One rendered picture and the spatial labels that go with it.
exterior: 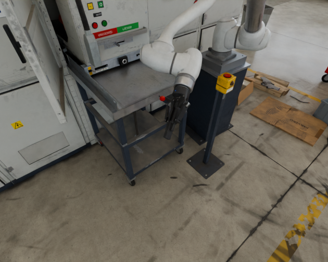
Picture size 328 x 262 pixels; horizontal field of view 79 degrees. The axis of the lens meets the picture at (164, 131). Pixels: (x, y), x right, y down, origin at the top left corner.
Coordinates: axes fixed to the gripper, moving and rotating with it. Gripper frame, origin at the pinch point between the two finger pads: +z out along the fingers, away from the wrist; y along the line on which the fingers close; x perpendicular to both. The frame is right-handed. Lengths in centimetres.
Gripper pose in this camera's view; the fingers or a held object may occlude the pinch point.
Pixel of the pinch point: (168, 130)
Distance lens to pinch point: 84.2
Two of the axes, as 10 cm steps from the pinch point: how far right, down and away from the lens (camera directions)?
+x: -6.5, -4.1, -6.4
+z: -3.0, 9.1, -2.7
